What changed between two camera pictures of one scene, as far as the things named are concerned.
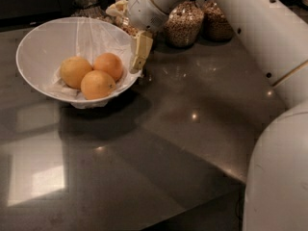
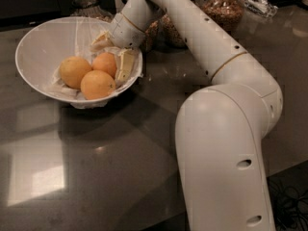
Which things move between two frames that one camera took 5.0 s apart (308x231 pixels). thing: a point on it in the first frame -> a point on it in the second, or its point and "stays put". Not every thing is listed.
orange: (109, 63) stays put
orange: (96, 84) stays put
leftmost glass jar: (86, 1) stays put
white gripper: (143, 12) -> (126, 33)
